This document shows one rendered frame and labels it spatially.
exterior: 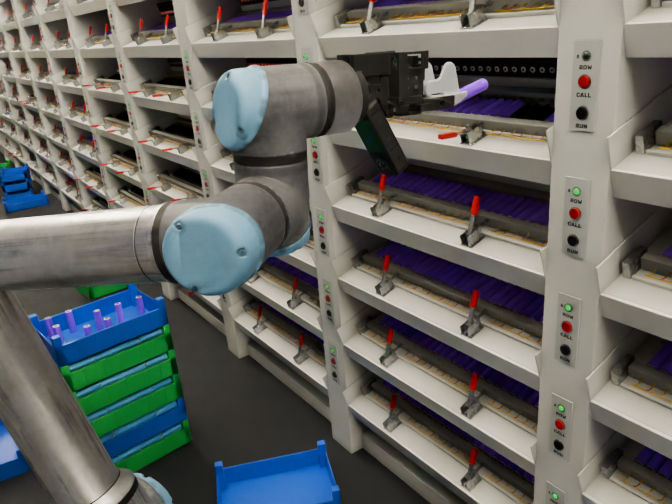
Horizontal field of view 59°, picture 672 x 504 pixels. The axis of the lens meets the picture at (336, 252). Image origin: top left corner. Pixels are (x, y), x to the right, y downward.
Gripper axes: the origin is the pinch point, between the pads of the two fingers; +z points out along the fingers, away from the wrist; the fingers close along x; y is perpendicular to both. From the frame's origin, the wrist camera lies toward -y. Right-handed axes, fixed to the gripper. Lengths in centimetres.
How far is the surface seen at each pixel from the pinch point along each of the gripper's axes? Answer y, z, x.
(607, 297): -28.9, 12.4, -20.2
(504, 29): 9.3, 10.8, 0.4
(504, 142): -8.6, 14.6, 2.3
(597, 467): -63, 18, -19
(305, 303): -66, 18, 76
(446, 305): -45, 18, 18
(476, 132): -7.4, 13.7, 7.7
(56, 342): -59, -49, 84
